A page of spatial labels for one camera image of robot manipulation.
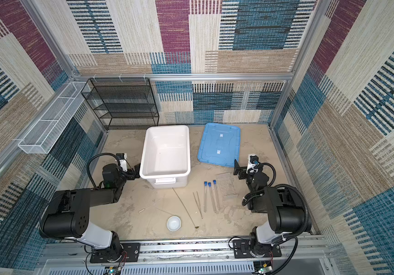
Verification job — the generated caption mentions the blue capped test tube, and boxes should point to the blue capped test tube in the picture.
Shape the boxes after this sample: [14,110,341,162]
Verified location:
[207,182,217,213]
[213,180,220,211]
[203,181,207,213]

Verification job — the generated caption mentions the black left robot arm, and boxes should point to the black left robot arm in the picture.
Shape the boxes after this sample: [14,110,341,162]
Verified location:
[39,152,141,263]

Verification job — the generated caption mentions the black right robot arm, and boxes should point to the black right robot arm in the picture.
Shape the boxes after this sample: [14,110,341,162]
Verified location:
[233,155,312,257]

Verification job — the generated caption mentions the blue plastic bin lid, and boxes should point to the blue plastic bin lid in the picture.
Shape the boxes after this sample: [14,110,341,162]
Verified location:
[198,123,241,168]

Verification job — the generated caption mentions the white plastic storage bin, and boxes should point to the white plastic storage bin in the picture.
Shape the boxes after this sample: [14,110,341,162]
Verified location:
[140,125,191,189]

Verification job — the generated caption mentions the small white ceramic dish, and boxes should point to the small white ceramic dish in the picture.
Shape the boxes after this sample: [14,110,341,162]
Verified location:
[166,216,182,232]

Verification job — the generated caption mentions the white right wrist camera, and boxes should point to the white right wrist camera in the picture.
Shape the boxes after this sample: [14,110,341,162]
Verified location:
[246,154,260,174]

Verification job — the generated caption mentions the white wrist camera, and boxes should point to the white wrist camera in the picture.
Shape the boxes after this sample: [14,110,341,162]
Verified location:
[116,153,128,172]
[246,154,260,174]

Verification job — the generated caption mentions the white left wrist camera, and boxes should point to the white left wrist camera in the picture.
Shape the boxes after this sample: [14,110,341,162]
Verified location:
[116,153,128,172]

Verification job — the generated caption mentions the black wire shelf rack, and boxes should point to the black wire shelf rack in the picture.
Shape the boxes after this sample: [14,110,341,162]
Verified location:
[81,77,159,130]

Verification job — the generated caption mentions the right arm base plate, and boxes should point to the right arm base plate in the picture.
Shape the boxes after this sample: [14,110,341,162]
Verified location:
[228,238,282,259]

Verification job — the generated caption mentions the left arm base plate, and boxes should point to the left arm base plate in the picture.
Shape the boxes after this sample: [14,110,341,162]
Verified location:
[89,242,140,264]

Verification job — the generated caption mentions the white wire mesh basket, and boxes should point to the white wire mesh basket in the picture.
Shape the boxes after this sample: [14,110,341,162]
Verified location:
[18,81,85,154]

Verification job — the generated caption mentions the aluminium front rail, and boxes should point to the aluminium front rail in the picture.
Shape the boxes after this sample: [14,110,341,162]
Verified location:
[38,235,328,265]

